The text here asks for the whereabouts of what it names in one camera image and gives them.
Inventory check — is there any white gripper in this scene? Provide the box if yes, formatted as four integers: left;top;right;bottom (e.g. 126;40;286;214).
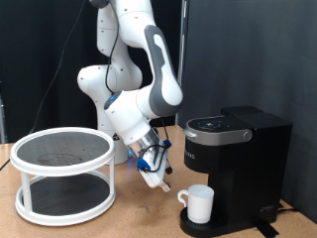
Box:
138;147;172;193

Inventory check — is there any white ceramic mug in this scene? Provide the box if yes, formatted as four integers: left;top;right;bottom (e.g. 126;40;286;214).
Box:
176;183;215;225

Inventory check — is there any Keurig lid with silver handle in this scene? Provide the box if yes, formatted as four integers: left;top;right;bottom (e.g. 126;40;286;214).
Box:
182;115;254;147

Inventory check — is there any black Keurig coffee machine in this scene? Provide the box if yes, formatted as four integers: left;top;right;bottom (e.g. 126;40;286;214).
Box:
178;105;293;238

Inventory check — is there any black round grip liner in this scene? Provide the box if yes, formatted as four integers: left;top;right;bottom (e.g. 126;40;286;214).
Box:
17;131;112;168
21;173;111;217

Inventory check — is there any white two-tier turntable stand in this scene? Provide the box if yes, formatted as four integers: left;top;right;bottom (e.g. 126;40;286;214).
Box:
9;126;117;228

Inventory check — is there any black tape strip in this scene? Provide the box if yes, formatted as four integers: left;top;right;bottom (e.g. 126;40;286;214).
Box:
252;220;280;238

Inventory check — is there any black backdrop curtain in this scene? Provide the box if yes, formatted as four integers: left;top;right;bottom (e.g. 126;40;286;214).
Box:
0;0;182;144

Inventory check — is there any dark grey partition panel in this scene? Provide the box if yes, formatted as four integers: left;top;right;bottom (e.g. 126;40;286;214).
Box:
179;0;317;224

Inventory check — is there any black machine power cord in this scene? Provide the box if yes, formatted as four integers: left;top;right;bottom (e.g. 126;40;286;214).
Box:
276;201;300;214

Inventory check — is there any silver vertical metal post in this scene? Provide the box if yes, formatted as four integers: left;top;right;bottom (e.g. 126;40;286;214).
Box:
173;0;190;127

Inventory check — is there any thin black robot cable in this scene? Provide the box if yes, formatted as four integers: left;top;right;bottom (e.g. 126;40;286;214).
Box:
0;0;174;176

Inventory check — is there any grey metal frame bar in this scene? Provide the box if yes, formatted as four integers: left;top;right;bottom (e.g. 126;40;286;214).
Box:
0;82;8;145

